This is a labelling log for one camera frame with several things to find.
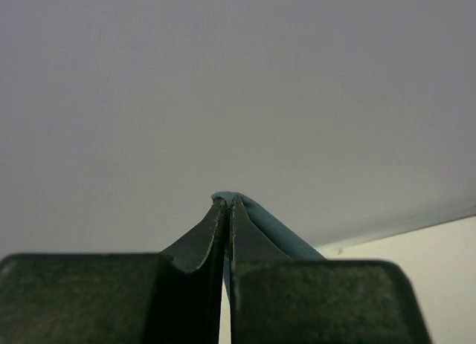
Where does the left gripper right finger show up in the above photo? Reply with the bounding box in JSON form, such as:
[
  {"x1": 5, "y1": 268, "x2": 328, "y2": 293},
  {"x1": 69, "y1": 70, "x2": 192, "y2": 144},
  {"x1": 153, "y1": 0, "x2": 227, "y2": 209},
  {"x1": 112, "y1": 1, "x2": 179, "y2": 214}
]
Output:
[{"x1": 229, "y1": 197, "x2": 431, "y2": 343}]

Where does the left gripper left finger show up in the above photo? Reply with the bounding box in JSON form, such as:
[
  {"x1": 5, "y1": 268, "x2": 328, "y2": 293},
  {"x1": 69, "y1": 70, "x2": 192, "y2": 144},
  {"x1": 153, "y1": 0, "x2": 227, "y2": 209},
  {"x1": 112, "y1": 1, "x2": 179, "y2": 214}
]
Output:
[{"x1": 1, "y1": 200, "x2": 228, "y2": 343}]

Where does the blue-grey t shirt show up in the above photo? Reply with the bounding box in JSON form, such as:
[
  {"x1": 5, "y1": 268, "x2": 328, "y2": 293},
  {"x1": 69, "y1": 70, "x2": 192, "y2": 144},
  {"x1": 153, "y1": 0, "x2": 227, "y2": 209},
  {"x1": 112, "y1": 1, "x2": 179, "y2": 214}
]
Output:
[{"x1": 211, "y1": 191, "x2": 326, "y2": 261}]

